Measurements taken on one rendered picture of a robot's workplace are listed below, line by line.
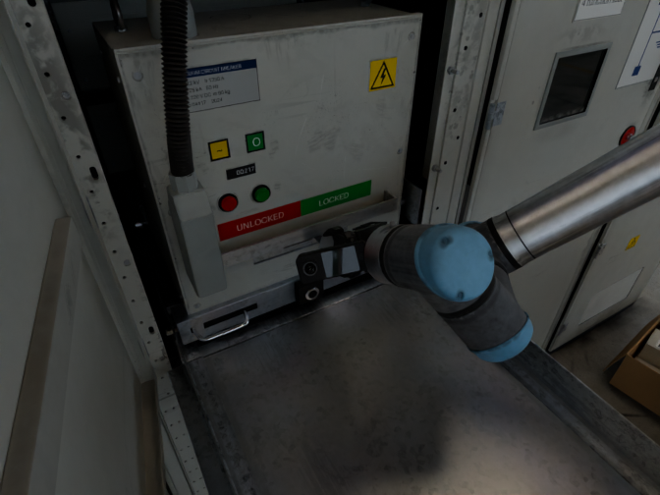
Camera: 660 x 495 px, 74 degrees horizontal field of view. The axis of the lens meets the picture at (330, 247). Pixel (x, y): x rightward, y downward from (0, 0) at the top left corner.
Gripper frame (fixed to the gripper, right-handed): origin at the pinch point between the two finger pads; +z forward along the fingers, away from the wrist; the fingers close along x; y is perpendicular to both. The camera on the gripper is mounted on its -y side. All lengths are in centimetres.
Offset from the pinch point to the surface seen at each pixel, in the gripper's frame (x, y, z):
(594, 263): -42, 110, 23
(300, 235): 4.0, -3.6, -0.7
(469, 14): 33.0, 29.6, -18.0
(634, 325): -92, 162, 44
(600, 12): 30, 62, -19
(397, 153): 13.7, 20.7, -1.7
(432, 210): -0.3, 28.8, 1.4
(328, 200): 8.3, 4.8, 1.3
